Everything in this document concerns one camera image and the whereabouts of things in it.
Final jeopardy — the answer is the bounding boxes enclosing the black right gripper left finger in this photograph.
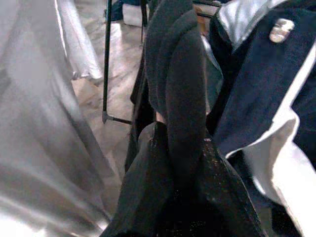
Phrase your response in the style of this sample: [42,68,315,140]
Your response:
[100,122,175,237]

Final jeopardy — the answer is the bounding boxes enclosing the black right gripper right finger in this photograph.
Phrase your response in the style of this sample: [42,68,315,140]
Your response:
[195,137,265,237]

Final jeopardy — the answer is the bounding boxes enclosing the navy and white shirt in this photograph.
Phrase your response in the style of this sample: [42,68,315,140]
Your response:
[204,0,316,237]

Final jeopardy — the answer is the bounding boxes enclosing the black garment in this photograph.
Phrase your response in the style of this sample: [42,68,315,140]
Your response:
[124,0,210,188]

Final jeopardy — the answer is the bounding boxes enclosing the black metal clothes rack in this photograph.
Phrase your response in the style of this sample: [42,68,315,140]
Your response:
[101,0,149,125]

